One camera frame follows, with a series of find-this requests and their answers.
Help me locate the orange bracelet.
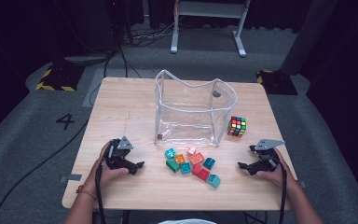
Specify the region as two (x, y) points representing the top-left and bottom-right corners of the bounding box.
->
(76, 184), (98, 200)

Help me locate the cyan toy block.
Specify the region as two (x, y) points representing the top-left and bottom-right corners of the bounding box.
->
(164, 147), (177, 160)

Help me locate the transparent bag with white trim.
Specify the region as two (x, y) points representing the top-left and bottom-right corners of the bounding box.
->
(153, 68), (238, 147)

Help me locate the teal toy block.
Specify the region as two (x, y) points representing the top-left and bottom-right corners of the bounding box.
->
(180, 161), (194, 175)

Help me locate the person's left hand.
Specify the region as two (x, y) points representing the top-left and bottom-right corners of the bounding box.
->
(85, 141), (130, 196)

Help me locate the black yellow striped base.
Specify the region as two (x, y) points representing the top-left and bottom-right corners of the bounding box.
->
(255, 69), (298, 96)
(35, 63), (86, 92)

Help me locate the green toy block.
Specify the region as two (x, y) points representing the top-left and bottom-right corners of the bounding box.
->
(165, 158), (181, 174)

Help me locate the left hand-held gripper cable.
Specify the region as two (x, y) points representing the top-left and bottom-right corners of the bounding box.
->
(93, 162), (107, 224)

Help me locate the grey flat stand base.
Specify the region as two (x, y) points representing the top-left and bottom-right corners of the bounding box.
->
(63, 54), (110, 65)

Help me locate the multicoloured puzzle cube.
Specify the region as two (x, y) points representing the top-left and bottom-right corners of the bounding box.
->
(227, 116), (247, 138)

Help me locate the blue toy block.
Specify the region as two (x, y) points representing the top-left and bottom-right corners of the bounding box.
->
(202, 157), (217, 171)

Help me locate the looped black floor cable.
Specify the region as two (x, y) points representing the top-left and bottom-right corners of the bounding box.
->
(88, 46), (143, 107)

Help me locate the bundle of floor cables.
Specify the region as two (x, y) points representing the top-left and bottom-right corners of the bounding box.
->
(121, 18), (187, 49)

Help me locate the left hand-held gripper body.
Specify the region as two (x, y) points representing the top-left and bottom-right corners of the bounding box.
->
(104, 135), (135, 171)

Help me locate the person's right hand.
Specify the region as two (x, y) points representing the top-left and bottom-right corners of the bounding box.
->
(255, 147), (299, 190)

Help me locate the grey pillar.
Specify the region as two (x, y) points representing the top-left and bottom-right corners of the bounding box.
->
(279, 0), (338, 76)

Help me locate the white metal stand frame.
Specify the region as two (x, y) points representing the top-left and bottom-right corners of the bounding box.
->
(170, 0), (252, 58)

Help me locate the long black floor cable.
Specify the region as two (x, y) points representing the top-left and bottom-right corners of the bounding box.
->
(0, 119), (90, 224)

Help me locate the light turquoise toy block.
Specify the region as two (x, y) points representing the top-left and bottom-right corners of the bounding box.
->
(205, 173), (222, 189)

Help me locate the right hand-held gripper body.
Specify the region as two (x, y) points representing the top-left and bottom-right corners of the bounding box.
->
(249, 138), (285, 173)

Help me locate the salmon toy block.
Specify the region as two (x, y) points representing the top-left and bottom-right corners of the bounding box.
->
(188, 152), (205, 166)

